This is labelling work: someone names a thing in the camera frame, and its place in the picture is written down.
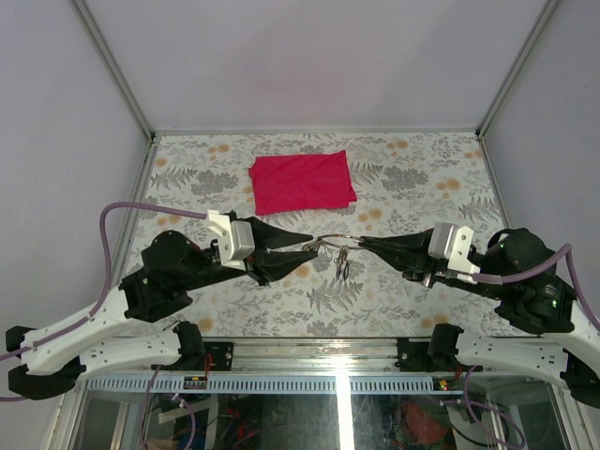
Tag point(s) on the folded red cloth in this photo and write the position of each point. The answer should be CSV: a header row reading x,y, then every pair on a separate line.
x,y
301,182

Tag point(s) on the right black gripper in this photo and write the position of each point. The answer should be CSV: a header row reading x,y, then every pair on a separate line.
x,y
406,252

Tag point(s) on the right aluminium frame post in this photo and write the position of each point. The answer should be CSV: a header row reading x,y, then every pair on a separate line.
x,y
539,26

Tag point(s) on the aluminium frame post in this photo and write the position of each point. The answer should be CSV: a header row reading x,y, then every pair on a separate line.
x,y
91,27
539,26

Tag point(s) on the bunch of metal keys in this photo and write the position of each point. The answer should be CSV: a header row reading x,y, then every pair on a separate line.
x,y
342,264

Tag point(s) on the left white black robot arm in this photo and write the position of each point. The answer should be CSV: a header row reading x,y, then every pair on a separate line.
x,y
53,359

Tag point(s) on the silver wire keyring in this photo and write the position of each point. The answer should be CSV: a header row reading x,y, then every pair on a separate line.
x,y
333,241

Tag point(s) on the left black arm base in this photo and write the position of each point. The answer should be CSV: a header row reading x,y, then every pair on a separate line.
x,y
206,351

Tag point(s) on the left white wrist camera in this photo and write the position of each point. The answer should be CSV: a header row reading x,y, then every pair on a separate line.
x,y
235,241

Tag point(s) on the left aluminium frame post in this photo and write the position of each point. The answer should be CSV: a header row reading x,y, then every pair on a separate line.
x,y
91,27

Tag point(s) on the floral patterned table mat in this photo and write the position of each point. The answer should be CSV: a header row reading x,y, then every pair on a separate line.
x,y
404,183

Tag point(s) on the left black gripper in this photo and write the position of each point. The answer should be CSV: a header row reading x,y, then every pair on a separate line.
x,y
266,266

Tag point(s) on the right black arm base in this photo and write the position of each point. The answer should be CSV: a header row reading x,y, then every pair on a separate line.
x,y
439,352

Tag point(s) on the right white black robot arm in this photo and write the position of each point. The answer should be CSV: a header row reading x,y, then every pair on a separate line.
x,y
517,271

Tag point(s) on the aluminium mounting rail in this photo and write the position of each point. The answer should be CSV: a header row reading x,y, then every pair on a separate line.
x,y
328,356

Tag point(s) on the white slotted cable duct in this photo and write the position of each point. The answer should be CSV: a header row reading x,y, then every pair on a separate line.
x,y
253,384

